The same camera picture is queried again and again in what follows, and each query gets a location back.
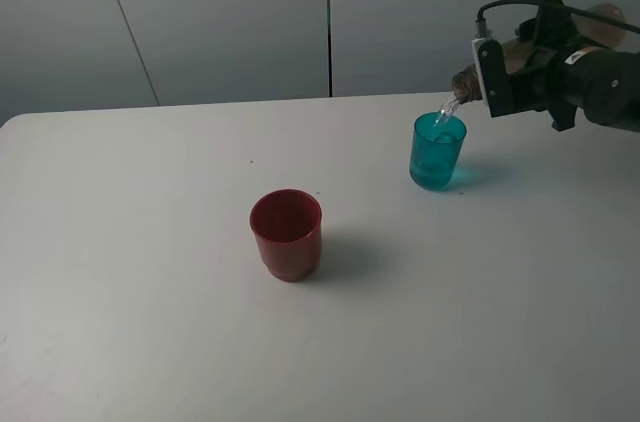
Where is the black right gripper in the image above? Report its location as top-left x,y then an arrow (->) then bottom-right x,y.
507,0 -> 595,132

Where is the brown transparent plastic bottle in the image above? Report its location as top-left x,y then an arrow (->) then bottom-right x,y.
451,0 -> 639,130

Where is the teal transparent plastic cup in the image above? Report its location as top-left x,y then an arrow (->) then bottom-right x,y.
409,112 -> 467,190

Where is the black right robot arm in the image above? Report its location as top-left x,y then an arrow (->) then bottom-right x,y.
492,0 -> 639,132

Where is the red plastic cup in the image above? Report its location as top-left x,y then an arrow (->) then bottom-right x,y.
249,189 -> 322,283

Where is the wrist camera with black bracket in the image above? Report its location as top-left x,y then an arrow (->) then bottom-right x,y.
472,19 -> 515,118

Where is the black camera cable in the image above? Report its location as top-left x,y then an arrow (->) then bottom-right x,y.
475,0 -> 640,36

